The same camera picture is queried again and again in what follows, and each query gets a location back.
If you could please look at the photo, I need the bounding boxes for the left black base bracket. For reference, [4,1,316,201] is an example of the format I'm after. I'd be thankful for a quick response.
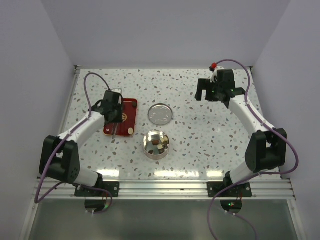
[74,181,120,198]

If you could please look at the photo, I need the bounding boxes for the round silver tin lid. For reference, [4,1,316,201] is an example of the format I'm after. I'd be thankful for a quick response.
[147,103,173,126]

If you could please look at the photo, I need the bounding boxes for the dark brown chocolate piece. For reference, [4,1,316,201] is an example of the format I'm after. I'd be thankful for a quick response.
[152,140,159,146]

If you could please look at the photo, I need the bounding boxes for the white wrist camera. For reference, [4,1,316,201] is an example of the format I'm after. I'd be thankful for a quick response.
[111,88,122,94]
[209,62,218,83]

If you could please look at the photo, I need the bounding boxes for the black base bracket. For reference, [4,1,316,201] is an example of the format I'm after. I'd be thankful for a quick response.
[74,181,120,198]
[206,171,253,198]

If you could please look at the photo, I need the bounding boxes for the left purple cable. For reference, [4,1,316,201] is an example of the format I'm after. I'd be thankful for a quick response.
[33,72,112,205]

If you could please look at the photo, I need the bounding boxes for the metal serving tongs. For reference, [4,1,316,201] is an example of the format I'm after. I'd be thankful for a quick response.
[111,87,124,140]

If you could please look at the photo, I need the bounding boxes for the red rectangular tray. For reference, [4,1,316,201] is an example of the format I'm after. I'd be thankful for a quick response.
[103,98,138,137]

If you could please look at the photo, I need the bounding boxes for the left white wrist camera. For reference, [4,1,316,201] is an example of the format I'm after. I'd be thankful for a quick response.
[111,88,122,94]

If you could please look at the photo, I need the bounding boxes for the round silver tin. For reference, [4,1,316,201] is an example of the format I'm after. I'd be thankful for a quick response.
[142,130,170,161]

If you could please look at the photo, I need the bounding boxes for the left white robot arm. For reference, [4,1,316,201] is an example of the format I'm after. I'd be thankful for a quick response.
[39,90,123,197]

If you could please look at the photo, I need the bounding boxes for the right black base bracket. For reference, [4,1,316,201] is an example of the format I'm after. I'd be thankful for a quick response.
[206,171,253,198]

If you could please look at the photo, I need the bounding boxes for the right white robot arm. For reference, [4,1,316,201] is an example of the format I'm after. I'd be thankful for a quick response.
[195,66,287,197]

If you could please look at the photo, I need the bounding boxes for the aluminium front rail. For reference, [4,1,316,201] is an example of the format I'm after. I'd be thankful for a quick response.
[32,178,295,200]

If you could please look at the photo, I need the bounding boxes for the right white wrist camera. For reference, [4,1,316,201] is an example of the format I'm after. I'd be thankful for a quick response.
[209,62,218,83]

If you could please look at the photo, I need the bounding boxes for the round cream chocolate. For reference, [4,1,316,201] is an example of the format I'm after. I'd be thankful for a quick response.
[128,128,134,135]

